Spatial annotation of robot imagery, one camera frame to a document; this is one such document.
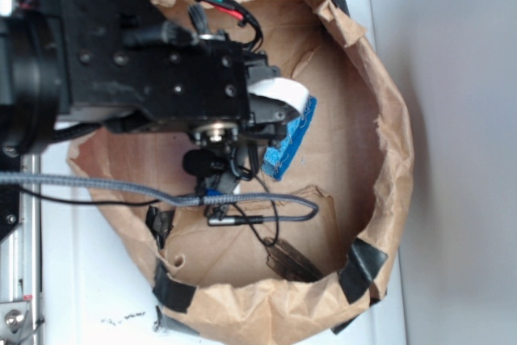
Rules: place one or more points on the dark wood piece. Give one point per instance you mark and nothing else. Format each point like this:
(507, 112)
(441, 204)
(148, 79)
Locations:
(289, 263)

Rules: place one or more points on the black tape bottom right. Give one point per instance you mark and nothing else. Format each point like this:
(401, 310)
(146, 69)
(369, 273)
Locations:
(364, 263)

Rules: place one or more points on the brown paper bag tray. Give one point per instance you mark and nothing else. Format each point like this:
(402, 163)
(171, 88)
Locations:
(355, 162)

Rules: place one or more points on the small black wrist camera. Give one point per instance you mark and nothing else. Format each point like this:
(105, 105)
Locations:
(219, 173)

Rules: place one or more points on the black tape top right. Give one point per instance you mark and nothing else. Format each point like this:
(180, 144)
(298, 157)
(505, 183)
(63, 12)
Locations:
(343, 6)

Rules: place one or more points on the metal frame rail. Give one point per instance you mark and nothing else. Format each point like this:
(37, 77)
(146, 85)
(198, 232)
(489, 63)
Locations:
(22, 316)

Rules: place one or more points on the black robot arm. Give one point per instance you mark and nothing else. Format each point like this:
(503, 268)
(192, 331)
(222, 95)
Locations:
(21, 126)

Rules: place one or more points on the black mounting bracket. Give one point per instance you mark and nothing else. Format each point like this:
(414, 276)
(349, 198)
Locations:
(9, 197)

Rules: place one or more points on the blue sponge block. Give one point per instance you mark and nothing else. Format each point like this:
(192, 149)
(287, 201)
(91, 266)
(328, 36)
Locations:
(278, 159)

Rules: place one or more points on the black tape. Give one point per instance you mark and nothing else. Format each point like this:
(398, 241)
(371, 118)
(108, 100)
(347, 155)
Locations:
(160, 224)
(343, 6)
(174, 295)
(364, 263)

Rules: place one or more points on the black tape bottom left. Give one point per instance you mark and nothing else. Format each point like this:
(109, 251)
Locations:
(174, 295)

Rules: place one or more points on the black tape inner left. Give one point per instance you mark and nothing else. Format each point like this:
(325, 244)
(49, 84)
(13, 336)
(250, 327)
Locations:
(160, 224)

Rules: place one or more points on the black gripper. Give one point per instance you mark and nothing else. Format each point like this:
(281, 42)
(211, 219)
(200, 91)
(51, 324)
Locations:
(122, 64)

